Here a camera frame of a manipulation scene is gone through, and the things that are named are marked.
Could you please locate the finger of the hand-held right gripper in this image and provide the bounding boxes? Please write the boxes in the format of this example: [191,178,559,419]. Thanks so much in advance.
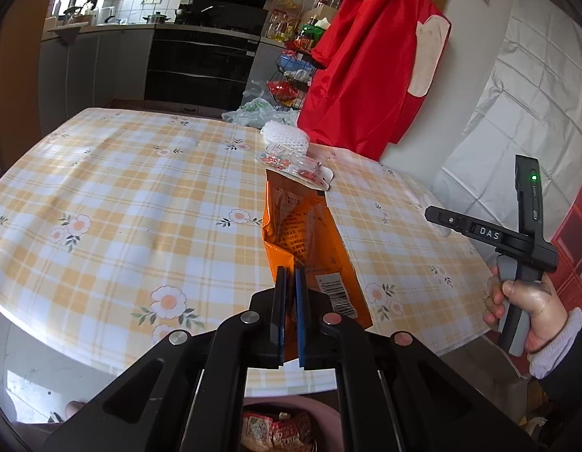
[425,206,473,235]

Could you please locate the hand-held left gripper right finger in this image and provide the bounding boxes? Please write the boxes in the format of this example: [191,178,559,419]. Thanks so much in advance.
[295,267,529,452]

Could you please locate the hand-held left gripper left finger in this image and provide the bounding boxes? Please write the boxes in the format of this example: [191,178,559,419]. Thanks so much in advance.
[41,266,289,452]

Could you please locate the orange snack packet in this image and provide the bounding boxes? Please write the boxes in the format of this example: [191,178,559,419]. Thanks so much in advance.
[261,169,373,333]

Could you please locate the pink waste bin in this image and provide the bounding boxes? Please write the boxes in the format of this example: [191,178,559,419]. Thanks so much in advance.
[241,394,341,452]

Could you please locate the person's right forearm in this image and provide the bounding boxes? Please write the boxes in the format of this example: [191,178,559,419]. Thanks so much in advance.
[529,308,582,417]

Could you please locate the person's right hand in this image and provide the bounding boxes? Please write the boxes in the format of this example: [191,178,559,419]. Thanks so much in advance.
[483,264,570,354]

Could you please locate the red cabinet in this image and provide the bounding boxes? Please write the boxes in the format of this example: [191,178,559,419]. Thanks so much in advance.
[552,188,582,312]

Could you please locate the red snack wrapper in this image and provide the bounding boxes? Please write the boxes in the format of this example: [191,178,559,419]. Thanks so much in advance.
[244,412,315,452]

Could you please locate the clear red-printed packet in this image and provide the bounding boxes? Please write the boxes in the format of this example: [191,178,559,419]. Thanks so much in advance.
[255,141,334,192]

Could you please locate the white quilted cover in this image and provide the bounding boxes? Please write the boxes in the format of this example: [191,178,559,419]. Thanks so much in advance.
[432,0,582,264]

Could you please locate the white foam fruit net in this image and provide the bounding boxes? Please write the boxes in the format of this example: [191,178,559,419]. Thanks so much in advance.
[260,120,311,156]

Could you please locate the red apron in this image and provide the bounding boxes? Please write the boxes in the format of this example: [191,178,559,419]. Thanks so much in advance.
[296,0,452,161]

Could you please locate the plastic bags on floor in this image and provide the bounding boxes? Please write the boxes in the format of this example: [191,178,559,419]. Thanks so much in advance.
[221,80,301,129]

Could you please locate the yellow cooking oil bottles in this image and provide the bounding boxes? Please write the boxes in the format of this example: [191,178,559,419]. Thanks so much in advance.
[267,9,301,41]

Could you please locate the black built-in oven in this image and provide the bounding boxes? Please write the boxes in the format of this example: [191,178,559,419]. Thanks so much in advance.
[144,26,261,114]

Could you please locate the grey lower kitchen cabinets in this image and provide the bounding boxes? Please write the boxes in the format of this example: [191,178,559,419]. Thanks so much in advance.
[39,23,155,109]

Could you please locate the black range hood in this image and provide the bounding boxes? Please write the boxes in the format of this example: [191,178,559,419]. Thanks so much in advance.
[182,0,276,36]

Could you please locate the black wire storage rack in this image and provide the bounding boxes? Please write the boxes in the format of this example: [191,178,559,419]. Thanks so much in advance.
[267,49,315,114]

